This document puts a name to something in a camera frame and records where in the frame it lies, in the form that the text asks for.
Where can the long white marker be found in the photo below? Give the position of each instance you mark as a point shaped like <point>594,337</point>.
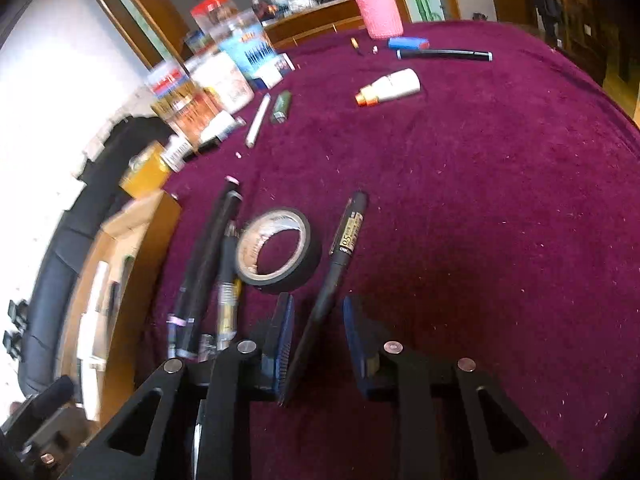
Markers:
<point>98,287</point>

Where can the yellow black pen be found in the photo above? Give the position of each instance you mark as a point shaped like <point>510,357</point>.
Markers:
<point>228,295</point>

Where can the blue label plastic jar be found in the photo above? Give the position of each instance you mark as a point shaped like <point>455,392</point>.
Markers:
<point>243,38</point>

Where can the blue lighter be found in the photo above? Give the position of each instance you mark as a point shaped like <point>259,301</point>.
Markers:
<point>408,43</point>

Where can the black marker pair upper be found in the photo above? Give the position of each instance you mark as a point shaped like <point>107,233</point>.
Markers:
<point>194,262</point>

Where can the small white orange bottle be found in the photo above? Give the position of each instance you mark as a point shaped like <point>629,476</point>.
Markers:
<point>391,87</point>

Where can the yellow packing tape roll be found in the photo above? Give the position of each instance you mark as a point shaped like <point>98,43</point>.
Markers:
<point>146,173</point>

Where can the black marker pair lower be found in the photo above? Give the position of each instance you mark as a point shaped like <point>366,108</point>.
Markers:
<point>187,347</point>

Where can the purple velvet tablecloth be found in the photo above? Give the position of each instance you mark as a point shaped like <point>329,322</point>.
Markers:
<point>503,222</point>

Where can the white medicine jar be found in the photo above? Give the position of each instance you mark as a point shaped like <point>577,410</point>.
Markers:
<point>216,72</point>

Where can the black gel pen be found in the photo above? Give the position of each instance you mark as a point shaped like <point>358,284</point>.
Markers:
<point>341,253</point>

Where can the purple clear pen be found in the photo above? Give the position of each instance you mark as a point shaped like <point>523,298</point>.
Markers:
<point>172,329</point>

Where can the white marker green cap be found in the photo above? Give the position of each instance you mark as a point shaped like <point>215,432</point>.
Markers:
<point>125,274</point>

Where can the orange label glass jar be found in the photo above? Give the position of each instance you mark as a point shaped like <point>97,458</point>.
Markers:
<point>181,102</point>

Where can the black marker pair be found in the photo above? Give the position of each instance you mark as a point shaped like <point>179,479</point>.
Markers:
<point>187,347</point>
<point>194,262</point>

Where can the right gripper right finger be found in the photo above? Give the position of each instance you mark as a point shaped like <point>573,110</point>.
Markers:
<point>453,420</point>

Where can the cardboard tray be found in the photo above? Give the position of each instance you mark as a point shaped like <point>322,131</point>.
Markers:
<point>142,229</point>

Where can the black lipstick tube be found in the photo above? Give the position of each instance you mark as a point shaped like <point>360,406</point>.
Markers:
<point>206,147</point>

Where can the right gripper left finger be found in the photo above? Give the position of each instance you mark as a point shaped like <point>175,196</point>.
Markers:
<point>192,420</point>

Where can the green lighter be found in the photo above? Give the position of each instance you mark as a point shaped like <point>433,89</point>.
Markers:
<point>281,107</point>

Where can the black leather sofa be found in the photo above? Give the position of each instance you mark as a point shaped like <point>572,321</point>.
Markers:
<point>101,198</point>

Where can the white cigarette box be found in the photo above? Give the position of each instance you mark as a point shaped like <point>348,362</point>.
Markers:
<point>272,72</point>

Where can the black pen far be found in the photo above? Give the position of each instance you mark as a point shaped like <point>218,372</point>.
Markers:
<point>467,55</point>

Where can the black electrical tape roll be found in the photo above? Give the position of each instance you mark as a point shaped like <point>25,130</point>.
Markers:
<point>277,251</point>

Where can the white slim pen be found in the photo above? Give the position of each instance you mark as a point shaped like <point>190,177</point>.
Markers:
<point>253,131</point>

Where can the pink knitted bottle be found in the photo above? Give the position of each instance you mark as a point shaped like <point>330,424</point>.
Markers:
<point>381,18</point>

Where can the white charger adapter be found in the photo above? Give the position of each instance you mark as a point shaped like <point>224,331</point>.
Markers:
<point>92,342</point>

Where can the red lid jar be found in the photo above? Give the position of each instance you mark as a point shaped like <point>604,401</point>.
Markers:
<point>210,13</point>

